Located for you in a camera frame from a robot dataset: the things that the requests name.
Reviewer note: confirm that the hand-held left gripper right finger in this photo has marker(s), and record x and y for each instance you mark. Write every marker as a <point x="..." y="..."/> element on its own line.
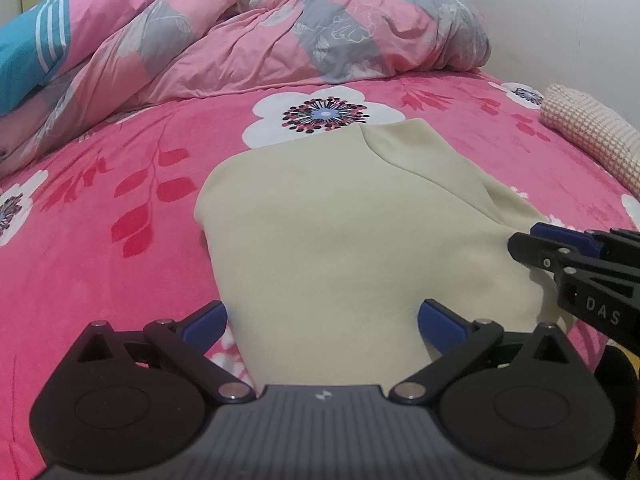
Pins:
<point x="440" y="325"/>

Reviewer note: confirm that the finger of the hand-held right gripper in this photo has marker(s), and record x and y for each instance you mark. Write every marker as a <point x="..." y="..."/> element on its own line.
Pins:
<point x="535" y="250"/>
<point x="570" y="239"/>

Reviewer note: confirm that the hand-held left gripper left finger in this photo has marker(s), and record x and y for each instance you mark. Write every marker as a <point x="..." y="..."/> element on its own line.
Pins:
<point x="205" y="325"/>

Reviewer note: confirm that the beige zip jacket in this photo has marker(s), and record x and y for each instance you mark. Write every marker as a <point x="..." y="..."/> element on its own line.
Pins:
<point x="350" y="235"/>

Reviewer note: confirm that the pink floral bed blanket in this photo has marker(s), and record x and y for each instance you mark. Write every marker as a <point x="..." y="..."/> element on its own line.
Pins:
<point x="100" y="270"/>

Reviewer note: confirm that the pink grey blue quilt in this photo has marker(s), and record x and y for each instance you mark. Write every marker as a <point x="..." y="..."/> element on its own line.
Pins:
<point x="250" y="45"/>

